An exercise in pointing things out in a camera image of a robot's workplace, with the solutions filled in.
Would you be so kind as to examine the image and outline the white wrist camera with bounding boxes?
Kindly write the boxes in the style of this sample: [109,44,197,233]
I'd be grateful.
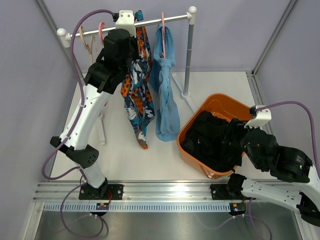
[244,105,272,129]
[113,10,136,36]

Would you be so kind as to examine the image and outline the purple floor cable left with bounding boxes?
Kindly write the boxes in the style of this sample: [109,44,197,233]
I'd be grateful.
[59,183,107,238]

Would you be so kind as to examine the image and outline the white slotted cable duct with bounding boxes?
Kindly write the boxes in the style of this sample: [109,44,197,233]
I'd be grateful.
[42,202,232,213]

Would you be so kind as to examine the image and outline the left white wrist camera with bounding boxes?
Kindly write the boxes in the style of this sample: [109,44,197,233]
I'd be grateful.
[113,10,136,36]

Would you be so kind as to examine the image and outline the black shorts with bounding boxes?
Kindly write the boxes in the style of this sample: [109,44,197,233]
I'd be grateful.
[181,110,243,173]

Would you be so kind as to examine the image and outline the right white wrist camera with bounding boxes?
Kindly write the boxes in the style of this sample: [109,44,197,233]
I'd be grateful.
[244,105,272,129]

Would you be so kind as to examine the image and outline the purple floor cable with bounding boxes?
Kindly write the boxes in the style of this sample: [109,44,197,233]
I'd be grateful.
[197,196,274,237]
[59,183,107,238]

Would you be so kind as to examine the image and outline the pink plastic hanger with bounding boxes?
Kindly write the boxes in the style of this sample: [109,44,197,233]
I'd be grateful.
[161,11,166,58]
[98,21,105,45]

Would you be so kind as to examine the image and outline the light blue shorts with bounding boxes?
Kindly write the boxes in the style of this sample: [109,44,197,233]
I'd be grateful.
[148,24,180,142]

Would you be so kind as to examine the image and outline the white clothes rack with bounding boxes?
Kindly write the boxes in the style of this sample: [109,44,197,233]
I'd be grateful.
[56,6,201,146]

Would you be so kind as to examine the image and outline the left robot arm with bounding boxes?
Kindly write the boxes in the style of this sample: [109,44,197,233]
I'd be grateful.
[50,28,138,200]

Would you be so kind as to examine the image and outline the orange plastic basket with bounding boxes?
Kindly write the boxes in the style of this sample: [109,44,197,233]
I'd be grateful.
[177,93,251,179]

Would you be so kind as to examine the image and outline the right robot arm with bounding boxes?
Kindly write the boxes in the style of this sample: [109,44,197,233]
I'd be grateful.
[211,118,320,227]

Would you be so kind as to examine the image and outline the beige wooden hanger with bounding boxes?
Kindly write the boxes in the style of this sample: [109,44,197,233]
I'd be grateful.
[78,25,96,64]

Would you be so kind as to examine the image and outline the colourful patterned shorts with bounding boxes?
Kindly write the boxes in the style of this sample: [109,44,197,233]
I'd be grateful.
[120,26,155,150]

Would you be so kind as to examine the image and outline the purple floor cable right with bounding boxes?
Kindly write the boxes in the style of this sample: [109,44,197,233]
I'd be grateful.
[197,196,274,237]

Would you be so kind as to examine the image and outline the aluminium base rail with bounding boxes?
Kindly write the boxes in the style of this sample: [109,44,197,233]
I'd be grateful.
[33,181,288,203]

